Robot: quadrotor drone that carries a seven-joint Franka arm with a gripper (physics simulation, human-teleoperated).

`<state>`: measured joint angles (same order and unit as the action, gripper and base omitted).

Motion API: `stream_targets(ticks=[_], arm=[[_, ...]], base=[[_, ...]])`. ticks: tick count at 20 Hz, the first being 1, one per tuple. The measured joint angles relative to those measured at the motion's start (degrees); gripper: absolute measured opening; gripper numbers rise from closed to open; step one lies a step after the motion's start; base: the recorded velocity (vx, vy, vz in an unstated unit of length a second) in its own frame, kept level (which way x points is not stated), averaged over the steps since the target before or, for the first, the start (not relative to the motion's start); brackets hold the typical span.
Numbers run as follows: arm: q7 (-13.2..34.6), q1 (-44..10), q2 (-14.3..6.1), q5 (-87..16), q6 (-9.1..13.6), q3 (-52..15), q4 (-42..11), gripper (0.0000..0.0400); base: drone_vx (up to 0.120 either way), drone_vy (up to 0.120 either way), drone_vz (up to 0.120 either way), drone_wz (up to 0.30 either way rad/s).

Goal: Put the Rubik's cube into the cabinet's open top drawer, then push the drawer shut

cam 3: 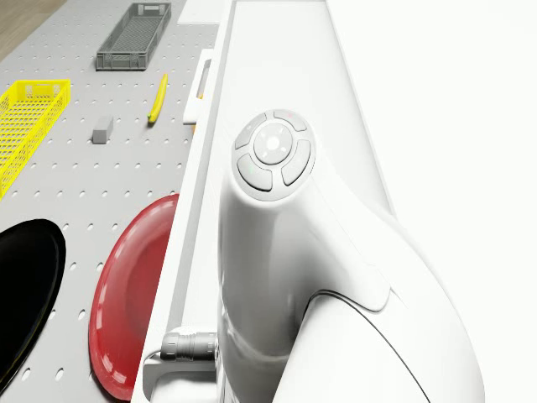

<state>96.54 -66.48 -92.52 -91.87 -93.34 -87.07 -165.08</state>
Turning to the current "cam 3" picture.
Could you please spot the banana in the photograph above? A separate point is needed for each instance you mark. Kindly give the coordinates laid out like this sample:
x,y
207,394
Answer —
x,y
158,98

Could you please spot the black plate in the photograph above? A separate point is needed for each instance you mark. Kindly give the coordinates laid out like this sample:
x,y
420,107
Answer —
x,y
25,294

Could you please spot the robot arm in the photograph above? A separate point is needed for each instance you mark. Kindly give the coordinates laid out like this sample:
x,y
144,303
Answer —
x,y
293,260

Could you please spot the red plate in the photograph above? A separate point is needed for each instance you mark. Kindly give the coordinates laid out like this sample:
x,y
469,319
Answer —
x,y
130,294

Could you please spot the grey cube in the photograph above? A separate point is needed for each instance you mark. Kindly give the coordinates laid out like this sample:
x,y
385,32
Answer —
x,y
102,131

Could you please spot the white drawer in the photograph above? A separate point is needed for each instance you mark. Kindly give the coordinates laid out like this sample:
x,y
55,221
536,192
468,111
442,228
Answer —
x,y
277,63

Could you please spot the yellow basket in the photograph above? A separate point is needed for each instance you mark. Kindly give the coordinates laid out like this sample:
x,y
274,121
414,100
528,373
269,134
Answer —
x,y
25,121

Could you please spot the dark grey basket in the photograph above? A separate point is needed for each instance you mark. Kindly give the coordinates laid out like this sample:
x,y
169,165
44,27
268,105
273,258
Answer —
x,y
134,38

